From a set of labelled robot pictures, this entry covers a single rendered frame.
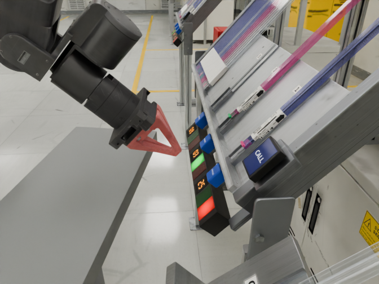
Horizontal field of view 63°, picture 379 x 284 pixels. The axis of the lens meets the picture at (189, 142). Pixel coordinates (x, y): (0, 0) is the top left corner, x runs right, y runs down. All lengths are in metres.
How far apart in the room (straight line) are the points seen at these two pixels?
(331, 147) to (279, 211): 0.10
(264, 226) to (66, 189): 0.43
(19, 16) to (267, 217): 0.36
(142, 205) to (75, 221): 0.96
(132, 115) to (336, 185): 0.58
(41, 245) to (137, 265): 0.76
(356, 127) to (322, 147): 0.05
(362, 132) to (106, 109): 0.32
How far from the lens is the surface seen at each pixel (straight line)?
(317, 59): 2.04
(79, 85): 0.42
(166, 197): 1.59
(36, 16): 0.40
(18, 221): 0.65
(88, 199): 0.65
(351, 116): 0.42
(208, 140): 0.60
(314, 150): 0.42
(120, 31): 0.39
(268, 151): 0.38
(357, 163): 0.78
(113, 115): 0.43
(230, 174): 0.46
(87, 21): 0.41
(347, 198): 0.81
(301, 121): 0.46
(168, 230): 1.42
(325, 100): 0.46
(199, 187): 0.57
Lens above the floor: 0.99
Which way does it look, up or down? 29 degrees down
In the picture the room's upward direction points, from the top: straight up
